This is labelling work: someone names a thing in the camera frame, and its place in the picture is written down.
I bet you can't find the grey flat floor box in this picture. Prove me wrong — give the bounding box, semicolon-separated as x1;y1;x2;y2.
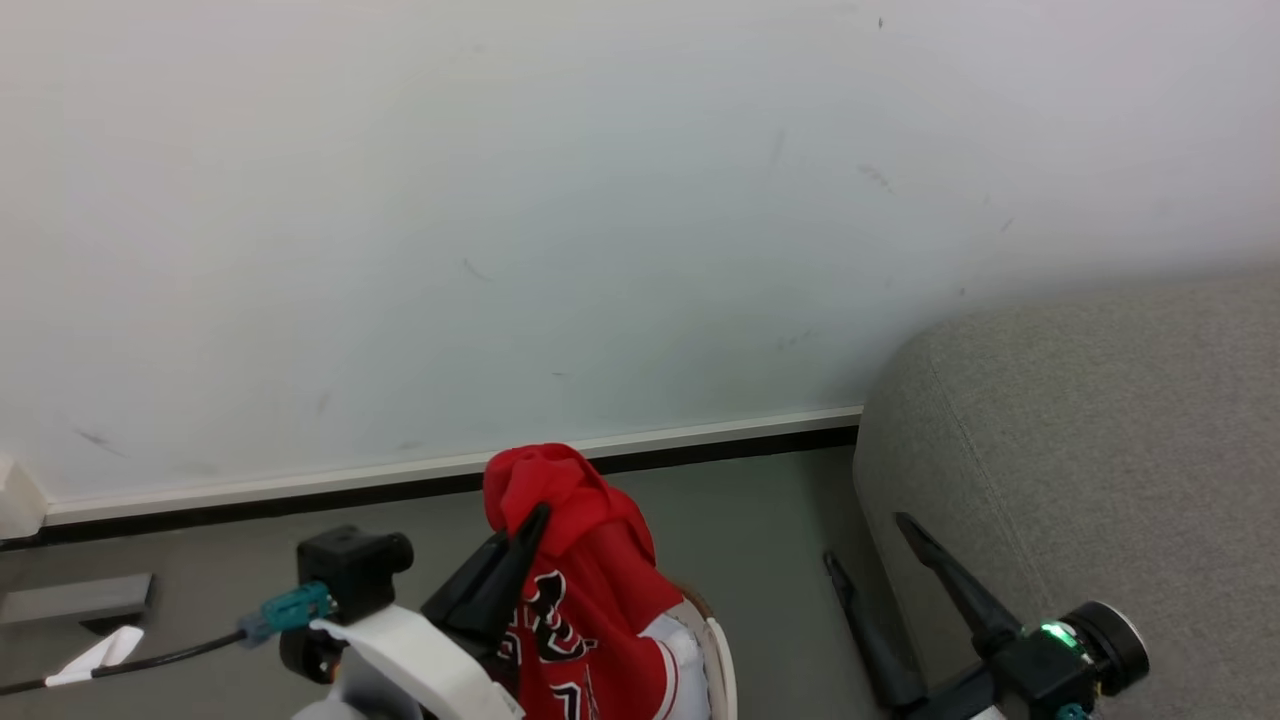
0;573;155;635

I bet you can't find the white cable label tag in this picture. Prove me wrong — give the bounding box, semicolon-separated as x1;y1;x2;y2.
44;626;147;689

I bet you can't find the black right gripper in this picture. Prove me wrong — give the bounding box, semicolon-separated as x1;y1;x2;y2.
823;512;1099;720

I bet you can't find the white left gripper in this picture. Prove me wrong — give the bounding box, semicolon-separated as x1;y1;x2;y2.
292;504;553;720

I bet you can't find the red basketball jersey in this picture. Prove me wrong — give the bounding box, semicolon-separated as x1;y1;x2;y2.
483;443;713;720

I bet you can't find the white rounded object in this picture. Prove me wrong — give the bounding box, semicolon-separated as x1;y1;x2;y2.
0;455;49;541

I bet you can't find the grey fabric sofa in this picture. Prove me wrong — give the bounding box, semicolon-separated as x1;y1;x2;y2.
853;272;1280;720

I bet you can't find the black cable with teal connector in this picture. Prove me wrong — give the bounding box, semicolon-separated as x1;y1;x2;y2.
0;583;337;697

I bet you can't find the white plastic laundry basket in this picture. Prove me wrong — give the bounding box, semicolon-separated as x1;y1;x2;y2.
680;588;739;720

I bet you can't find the white and black baseboard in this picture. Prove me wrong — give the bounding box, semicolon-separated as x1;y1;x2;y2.
0;405;864;547

